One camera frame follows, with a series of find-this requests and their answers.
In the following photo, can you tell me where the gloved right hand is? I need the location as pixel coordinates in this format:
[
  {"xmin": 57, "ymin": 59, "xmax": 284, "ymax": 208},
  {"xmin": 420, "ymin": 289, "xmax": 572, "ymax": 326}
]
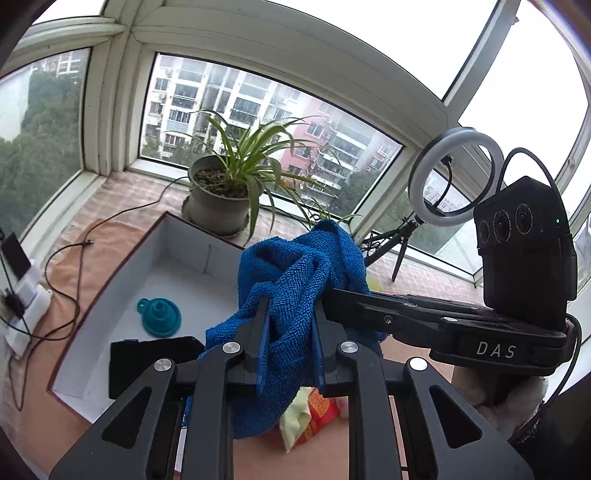
[{"xmin": 452, "ymin": 366, "xmax": 548, "ymax": 440}]

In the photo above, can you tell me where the ring light on tripod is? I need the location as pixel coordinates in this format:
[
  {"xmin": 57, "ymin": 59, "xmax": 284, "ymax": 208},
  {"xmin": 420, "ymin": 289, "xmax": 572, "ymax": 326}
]
[{"xmin": 362, "ymin": 127, "xmax": 504, "ymax": 278}]

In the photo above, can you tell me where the teal silicone funnel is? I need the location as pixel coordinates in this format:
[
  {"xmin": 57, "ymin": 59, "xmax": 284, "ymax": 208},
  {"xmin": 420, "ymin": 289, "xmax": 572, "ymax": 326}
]
[{"xmin": 136, "ymin": 297, "xmax": 181, "ymax": 338}]

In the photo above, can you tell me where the red fabric bag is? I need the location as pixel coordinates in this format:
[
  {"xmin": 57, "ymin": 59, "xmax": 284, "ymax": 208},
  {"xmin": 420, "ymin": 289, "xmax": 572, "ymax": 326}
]
[{"xmin": 295, "ymin": 388, "xmax": 341, "ymax": 445}]

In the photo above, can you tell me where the blue towel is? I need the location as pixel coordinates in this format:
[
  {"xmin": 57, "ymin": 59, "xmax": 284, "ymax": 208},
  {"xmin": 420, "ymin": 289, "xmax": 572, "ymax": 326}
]
[{"xmin": 205, "ymin": 220, "xmax": 370, "ymax": 439}]

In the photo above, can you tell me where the black phone charger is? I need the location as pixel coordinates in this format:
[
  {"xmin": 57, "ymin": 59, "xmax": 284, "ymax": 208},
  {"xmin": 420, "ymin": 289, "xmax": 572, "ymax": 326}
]
[{"xmin": 1, "ymin": 232, "xmax": 31, "ymax": 280}]

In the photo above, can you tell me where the brown cardboard box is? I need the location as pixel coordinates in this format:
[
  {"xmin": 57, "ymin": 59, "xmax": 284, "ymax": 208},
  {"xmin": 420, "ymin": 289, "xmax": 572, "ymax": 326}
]
[{"xmin": 49, "ymin": 213, "xmax": 242, "ymax": 423}]

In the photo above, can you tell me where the light green cloth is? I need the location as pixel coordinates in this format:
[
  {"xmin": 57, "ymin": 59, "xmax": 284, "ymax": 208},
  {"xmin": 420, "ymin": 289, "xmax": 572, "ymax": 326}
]
[{"xmin": 279, "ymin": 387, "xmax": 314, "ymax": 453}]

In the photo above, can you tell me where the white power strip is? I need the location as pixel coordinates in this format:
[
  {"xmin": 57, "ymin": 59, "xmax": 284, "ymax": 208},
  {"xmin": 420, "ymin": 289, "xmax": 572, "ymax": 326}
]
[{"xmin": 5, "ymin": 260, "xmax": 52, "ymax": 358}]

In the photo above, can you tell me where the black right camera box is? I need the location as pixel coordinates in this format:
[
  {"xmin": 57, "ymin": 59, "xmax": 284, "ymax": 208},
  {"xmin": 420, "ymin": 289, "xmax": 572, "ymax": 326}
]
[{"xmin": 474, "ymin": 176, "xmax": 577, "ymax": 331}]

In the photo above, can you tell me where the black cable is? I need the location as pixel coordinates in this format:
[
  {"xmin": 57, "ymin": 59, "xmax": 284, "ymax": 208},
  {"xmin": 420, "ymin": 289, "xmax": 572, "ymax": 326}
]
[{"xmin": 0, "ymin": 174, "xmax": 191, "ymax": 411}]

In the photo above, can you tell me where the potted spider plant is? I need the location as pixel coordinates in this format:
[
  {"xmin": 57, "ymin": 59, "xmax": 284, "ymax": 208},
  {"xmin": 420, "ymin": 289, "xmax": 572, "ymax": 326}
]
[{"xmin": 182, "ymin": 109, "xmax": 335, "ymax": 238}]

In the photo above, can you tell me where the black fabric pouch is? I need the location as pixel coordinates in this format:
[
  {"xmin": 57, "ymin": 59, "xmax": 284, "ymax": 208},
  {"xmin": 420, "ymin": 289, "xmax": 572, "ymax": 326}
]
[{"xmin": 108, "ymin": 336, "xmax": 205, "ymax": 400}]

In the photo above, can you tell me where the pink table mat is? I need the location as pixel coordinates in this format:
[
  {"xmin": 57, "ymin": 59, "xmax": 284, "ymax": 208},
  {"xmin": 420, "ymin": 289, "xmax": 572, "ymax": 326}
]
[{"xmin": 0, "ymin": 216, "xmax": 417, "ymax": 480}]

